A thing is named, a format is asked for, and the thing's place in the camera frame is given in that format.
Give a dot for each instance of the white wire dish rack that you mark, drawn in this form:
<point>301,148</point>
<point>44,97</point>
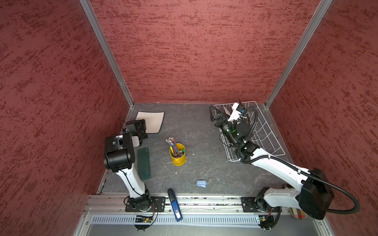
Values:
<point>260,132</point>

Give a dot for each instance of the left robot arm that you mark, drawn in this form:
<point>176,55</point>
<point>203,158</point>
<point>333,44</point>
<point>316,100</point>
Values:
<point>119,157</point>

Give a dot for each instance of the blue black stapler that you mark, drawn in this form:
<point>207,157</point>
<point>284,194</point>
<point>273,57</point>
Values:
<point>174,204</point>

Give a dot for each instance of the yellow pencil cup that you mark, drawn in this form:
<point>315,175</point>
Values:
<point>178,159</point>

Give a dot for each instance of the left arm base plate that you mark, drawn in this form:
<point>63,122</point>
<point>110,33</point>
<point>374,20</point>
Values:
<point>153,204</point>

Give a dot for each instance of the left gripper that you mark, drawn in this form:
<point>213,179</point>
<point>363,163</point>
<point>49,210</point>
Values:
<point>142,123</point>

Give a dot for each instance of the coloured pencils bundle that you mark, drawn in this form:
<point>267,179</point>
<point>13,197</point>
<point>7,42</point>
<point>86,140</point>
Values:
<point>176,151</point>

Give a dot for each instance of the plaid tape roll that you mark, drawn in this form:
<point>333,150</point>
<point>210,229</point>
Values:
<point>297,213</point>

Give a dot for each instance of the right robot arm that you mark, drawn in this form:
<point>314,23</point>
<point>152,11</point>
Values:
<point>310,192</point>

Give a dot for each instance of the square floral plate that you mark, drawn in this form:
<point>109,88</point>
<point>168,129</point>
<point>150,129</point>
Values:
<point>249,114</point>

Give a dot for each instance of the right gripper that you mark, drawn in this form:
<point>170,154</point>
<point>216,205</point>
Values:
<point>221,114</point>

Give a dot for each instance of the green rectangular block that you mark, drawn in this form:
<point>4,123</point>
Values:
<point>143,163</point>

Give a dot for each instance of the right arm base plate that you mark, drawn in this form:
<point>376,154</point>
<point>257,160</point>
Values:
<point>253,205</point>

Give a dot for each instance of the square plate white back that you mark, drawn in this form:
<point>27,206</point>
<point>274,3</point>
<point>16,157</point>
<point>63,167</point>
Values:
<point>153,121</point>

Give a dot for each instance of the light blue eraser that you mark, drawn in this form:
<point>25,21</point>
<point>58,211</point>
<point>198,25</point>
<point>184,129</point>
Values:
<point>201,183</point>

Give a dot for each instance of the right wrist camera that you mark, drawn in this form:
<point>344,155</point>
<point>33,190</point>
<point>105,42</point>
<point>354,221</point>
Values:
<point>237,111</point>

